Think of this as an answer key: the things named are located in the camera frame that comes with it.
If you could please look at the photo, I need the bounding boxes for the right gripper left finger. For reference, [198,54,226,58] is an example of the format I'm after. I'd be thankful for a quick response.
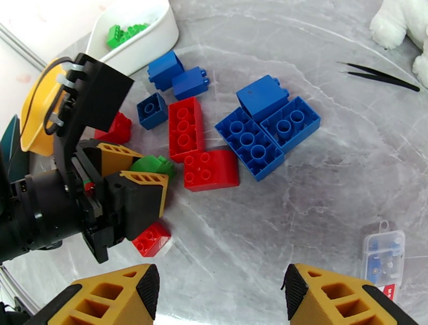
[33,264,161,325]

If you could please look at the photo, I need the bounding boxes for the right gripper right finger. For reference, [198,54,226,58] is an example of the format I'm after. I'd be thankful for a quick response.
[284,264,419,325]

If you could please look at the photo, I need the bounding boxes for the red small lego brick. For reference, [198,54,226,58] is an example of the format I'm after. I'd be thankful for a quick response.
[93,112,133,145]

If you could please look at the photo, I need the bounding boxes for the green sloped lego brick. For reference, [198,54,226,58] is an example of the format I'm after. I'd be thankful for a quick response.
[129,154,177,181]
[106,24,127,50]

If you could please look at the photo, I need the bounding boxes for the red long lego brick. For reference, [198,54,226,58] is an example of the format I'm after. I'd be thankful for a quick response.
[168,97,205,164]
[131,221,172,258]

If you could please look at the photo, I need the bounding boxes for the blue small square lego brick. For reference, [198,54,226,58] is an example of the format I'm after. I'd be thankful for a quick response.
[136,92,169,130]

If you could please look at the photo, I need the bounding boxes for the red curved lego brick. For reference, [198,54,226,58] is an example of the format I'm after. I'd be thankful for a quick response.
[183,149,240,193]

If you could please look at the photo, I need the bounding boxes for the blue tall lego brick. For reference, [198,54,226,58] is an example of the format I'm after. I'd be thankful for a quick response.
[148,50,185,91]
[236,74,289,122]
[171,66,210,101]

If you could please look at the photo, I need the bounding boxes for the blue two-by-four lego brick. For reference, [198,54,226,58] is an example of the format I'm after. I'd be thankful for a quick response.
[215,107,285,182]

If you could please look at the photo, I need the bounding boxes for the green long lego brick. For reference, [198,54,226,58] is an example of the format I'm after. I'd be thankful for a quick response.
[124,22,150,38]

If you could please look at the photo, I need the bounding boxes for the blue two-by-three lego brick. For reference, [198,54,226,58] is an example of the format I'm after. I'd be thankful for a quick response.
[260,97,321,154]

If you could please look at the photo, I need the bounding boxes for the clear small plastic case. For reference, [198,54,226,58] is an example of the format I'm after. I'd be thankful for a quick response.
[362,220,406,303]

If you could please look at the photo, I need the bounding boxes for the dark teal plastic tub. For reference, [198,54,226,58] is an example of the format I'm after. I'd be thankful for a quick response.
[0,113,31,183]

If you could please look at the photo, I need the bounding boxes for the yellow plastic tub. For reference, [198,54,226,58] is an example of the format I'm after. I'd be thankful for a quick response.
[20,58,81,157]

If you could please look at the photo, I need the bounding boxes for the white plastic tub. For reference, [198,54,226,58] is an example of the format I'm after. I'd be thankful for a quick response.
[87,0,180,78]

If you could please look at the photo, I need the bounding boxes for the black tweezers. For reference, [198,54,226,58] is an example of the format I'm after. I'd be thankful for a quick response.
[337,61,421,92]

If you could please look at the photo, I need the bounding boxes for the grey white husky plush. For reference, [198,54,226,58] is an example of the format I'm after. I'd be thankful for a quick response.
[369,0,428,89]

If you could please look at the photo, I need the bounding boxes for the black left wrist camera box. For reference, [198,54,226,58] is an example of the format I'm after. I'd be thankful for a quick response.
[53,52,135,188]

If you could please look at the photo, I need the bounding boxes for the black left wrist camera cable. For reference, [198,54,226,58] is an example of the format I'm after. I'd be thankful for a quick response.
[28,57,85,135]

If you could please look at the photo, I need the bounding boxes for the aluminium frame post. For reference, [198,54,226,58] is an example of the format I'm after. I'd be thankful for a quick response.
[0,22,48,69]

